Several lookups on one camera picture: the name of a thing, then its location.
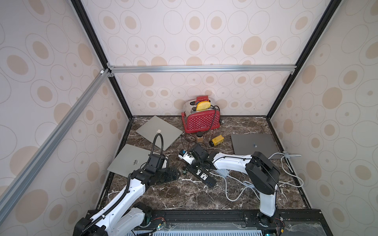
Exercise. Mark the yellow toy bread slice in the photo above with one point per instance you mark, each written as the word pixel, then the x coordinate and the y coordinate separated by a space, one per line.
pixel 203 105

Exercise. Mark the red toy bread slice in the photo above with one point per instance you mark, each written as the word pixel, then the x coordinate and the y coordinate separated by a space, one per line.
pixel 201 99

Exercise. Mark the aluminium rail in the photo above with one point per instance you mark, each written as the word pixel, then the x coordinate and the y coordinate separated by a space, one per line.
pixel 38 160
pixel 199 68

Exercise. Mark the red toaster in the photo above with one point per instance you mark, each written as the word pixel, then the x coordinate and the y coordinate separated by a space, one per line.
pixel 200 121

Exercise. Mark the silver laptop front left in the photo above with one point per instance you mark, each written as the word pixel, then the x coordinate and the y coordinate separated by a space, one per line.
pixel 129 159

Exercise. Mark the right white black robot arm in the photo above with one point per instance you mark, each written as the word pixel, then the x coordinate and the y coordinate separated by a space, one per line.
pixel 263 174

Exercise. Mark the silver laptop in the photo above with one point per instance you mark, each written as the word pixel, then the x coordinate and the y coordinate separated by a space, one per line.
pixel 156 125
pixel 129 159

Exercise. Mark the back aluminium rail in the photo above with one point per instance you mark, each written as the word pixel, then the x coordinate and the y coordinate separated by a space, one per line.
pixel 199 68

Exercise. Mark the silver laptop back left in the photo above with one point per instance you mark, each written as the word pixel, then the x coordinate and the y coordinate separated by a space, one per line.
pixel 156 125

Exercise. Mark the yellow plug adapter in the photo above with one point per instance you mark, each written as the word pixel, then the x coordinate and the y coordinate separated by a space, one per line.
pixel 216 141

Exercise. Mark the left aluminium rail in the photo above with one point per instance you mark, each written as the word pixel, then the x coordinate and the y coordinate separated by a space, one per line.
pixel 38 160

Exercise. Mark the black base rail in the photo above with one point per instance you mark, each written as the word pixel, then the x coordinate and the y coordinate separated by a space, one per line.
pixel 292 222

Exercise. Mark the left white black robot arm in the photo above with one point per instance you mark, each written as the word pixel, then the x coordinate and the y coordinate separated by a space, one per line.
pixel 120 216

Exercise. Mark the black power strip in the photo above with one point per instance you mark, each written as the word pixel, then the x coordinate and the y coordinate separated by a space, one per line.
pixel 204 176

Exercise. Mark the dark grey laptop right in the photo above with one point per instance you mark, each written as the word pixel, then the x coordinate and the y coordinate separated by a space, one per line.
pixel 244 144

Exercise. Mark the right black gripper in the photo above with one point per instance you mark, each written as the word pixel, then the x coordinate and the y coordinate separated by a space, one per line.
pixel 194 164

